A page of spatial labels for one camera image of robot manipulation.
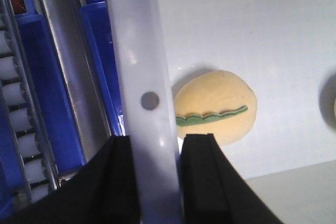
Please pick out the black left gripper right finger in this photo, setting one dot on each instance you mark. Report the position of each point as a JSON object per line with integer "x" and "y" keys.
{"x": 214, "y": 192}

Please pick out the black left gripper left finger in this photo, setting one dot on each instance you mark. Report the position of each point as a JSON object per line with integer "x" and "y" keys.
{"x": 103, "y": 191}

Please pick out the cream plush toy green trim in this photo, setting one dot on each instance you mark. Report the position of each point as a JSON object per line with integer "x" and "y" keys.
{"x": 219, "y": 103}

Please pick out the white plastic tote box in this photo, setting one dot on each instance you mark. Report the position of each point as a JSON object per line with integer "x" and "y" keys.
{"x": 283, "y": 49}

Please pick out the blue bin upper left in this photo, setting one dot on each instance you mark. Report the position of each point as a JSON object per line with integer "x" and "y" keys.
{"x": 54, "y": 119}

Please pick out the left white roller track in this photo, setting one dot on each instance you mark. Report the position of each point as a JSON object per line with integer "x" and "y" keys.
{"x": 22, "y": 121}

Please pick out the blue shelf bin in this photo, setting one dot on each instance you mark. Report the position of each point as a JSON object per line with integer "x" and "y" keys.
{"x": 97, "y": 26}

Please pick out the metal shelf divider rail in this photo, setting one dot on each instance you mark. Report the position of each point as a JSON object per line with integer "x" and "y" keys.
{"x": 81, "y": 84}

